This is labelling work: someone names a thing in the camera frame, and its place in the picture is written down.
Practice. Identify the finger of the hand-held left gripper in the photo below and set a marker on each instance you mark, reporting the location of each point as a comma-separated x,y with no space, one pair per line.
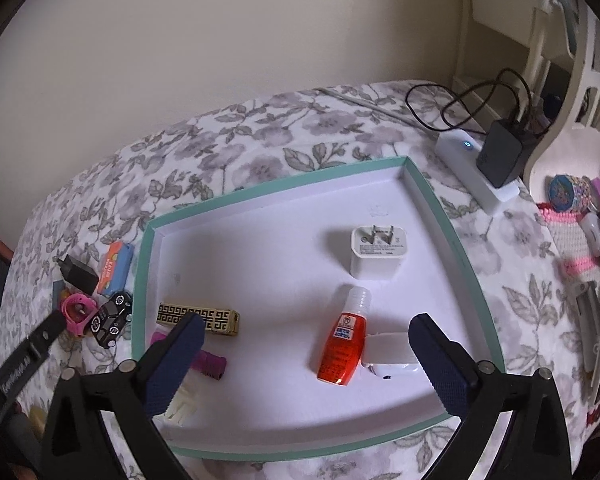
50,332

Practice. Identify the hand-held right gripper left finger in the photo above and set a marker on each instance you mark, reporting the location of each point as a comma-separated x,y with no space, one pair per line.
177,355

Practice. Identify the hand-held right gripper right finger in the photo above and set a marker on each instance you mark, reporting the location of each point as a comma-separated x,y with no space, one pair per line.
437,360

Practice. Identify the pink toy watch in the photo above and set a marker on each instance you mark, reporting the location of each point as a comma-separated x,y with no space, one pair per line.
69,316

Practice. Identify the magenta lighter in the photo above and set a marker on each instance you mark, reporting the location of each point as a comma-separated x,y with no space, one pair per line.
211,364

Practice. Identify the light blue block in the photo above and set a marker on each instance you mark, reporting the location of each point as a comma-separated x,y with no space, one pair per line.
59,292

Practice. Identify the cream hair clip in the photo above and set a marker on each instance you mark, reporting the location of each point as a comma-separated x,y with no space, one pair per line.
182,405

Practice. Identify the gold patterned lighter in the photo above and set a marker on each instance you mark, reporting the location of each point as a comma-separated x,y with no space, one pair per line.
220,320

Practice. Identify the black toy car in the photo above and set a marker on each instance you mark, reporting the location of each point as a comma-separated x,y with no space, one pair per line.
109,317

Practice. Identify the black charger plug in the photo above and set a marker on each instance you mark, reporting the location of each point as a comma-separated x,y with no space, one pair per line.
80,275

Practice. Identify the orange and blue toy case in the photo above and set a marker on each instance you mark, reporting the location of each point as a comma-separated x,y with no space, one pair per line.
114,267

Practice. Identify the red glue bottle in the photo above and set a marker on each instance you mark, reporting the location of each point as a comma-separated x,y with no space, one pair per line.
340,345

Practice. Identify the white charger plug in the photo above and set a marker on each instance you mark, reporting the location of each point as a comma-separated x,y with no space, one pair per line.
377,260

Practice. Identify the teal box lid tray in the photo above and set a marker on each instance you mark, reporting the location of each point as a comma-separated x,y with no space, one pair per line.
290,270

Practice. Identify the silver hair clip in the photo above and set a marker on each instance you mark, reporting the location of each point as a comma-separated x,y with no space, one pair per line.
587,310

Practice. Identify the pink and white knitted cloth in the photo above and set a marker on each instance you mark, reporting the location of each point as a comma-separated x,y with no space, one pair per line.
565,225

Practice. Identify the white oval gadget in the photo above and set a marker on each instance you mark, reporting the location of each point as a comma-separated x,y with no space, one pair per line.
592,232

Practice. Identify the white device with blue light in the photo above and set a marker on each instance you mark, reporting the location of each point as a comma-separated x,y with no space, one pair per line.
460,155

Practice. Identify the round patterned tin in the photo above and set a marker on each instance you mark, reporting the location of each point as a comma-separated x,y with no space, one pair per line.
562,192

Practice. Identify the black power adapter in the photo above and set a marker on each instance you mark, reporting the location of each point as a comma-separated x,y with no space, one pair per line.
502,155

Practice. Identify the white plastic chair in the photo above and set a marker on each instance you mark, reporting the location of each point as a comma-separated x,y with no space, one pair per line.
555,155

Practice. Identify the floral blanket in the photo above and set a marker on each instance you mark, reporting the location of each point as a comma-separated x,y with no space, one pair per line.
280,135

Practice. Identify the cream wooden shelf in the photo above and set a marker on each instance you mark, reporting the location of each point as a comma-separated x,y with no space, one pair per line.
485,0

